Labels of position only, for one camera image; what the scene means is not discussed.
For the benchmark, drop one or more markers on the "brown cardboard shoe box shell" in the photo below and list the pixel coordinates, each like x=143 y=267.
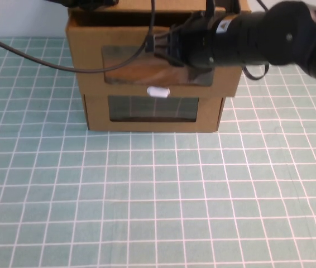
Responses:
x=174 y=5

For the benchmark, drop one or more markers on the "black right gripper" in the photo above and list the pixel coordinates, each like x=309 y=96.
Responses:
x=197 y=42

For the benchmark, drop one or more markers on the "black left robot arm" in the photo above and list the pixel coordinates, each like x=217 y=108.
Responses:
x=85 y=3

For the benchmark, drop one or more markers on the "cardboard drawer with window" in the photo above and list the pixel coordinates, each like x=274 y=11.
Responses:
x=88 y=42
x=84 y=114
x=96 y=117

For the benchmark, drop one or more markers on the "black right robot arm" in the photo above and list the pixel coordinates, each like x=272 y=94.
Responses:
x=258 y=36

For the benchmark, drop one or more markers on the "green white grid tablecloth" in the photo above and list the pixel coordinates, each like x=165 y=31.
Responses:
x=158 y=201

